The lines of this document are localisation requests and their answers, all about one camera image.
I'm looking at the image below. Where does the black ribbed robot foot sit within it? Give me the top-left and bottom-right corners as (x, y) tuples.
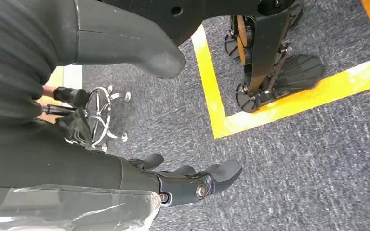
(224, 15), (256, 66)
(235, 54), (325, 114)

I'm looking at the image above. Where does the yellow floor tape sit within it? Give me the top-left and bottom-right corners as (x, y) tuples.
(191, 0), (370, 140)

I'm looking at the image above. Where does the black office chair chrome base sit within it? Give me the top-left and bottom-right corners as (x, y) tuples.
(42, 85), (132, 153)

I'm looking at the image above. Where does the black robot leg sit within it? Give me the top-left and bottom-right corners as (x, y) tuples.
(103, 0), (304, 96)

